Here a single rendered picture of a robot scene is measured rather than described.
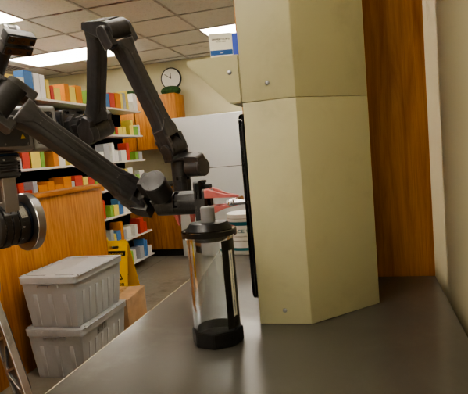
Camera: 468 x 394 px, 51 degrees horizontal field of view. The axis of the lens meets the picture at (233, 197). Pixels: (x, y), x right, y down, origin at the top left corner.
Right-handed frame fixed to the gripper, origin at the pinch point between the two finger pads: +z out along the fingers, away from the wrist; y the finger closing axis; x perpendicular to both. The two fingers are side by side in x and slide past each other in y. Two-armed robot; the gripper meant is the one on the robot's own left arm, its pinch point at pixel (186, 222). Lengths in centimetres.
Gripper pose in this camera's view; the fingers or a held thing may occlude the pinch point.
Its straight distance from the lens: 157.7
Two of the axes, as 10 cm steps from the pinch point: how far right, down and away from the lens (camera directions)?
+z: 0.9, 9.9, 0.9
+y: 9.6, -0.7, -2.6
